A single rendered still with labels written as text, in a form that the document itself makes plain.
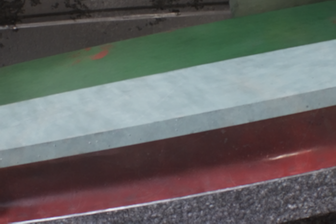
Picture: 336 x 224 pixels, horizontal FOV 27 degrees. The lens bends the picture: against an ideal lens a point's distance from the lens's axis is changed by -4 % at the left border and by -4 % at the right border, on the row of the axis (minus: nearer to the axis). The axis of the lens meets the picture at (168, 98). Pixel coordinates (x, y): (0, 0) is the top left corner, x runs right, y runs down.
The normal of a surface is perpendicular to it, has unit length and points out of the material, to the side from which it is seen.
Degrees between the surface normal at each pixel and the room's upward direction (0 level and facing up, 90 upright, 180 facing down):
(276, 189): 0
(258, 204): 0
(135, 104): 90
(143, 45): 90
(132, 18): 0
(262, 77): 90
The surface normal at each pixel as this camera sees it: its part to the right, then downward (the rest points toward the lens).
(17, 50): -0.04, 0.35
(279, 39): -0.21, -0.92
